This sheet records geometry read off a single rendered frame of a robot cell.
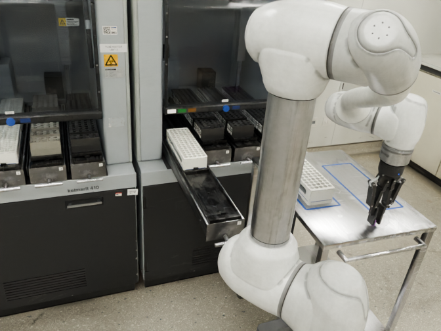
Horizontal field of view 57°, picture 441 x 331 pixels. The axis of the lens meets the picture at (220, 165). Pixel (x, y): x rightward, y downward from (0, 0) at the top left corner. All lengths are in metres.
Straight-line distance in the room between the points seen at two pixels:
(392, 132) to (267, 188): 0.50
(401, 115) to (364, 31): 0.59
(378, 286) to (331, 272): 1.55
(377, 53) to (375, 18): 0.06
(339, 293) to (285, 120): 0.40
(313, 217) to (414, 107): 0.48
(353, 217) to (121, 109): 0.99
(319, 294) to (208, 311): 1.24
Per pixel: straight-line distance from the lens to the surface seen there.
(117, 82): 1.70
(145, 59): 1.69
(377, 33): 0.71
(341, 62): 0.76
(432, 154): 3.75
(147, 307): 2.19
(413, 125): 1.28
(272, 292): 1.05
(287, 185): 0.91
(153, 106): 1.76
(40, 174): 1.74
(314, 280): 1.00
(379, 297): 2.48
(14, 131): 1.93
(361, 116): 1.27
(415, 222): 1.58
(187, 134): 1.81
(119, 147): 1.81
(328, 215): 1.47
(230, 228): 1.40
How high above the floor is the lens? 1.62
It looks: 29 degrees down
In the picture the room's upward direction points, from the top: 5 degrees clockwise
